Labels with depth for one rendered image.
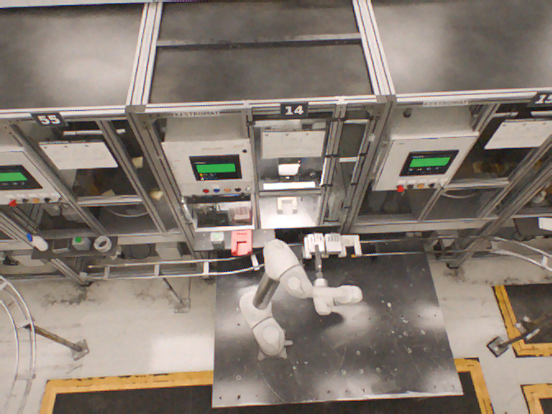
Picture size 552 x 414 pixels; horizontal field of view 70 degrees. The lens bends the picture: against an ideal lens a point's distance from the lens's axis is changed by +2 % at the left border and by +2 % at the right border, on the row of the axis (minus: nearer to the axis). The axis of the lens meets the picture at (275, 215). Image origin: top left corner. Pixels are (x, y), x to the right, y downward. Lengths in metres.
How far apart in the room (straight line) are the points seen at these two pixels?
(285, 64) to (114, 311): 2.53
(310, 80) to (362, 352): 1.68
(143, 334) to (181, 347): 0.34
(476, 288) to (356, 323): 1.45
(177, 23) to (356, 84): 0.98
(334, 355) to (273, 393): 0.44
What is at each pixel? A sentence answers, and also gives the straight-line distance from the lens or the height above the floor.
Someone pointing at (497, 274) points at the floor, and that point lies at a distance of 3.99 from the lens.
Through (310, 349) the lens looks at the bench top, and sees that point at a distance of 2.65.
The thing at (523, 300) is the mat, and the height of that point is 0.01.
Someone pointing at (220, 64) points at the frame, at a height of 2.01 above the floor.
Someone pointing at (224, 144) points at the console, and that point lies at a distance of 1.93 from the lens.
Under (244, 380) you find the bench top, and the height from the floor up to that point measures 0.68.
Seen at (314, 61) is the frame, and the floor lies 2.01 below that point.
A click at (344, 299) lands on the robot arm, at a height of 1.03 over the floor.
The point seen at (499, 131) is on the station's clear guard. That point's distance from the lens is 2.26.
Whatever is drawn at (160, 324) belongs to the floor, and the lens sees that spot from 3.51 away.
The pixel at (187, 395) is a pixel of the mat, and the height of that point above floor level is 0.01.
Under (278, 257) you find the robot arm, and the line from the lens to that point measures 1.95.
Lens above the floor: 3.27
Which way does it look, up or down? 60 degrees down
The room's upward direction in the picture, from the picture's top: 1 degrees counter-clockwise
